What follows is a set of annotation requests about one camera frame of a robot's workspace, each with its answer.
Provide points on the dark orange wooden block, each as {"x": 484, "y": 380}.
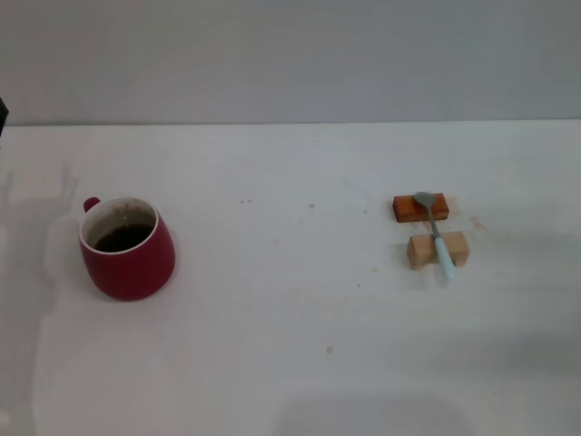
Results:
{"x": 408, "y": 206}

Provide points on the red ceramic coffee cup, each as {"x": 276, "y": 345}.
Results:
{"x": 131, "y": 268}

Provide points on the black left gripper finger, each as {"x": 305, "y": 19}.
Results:
{"x": 2, "y": 111}

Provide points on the light wooden spoon rest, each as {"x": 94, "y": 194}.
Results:
{"x": 420, "y": 252}

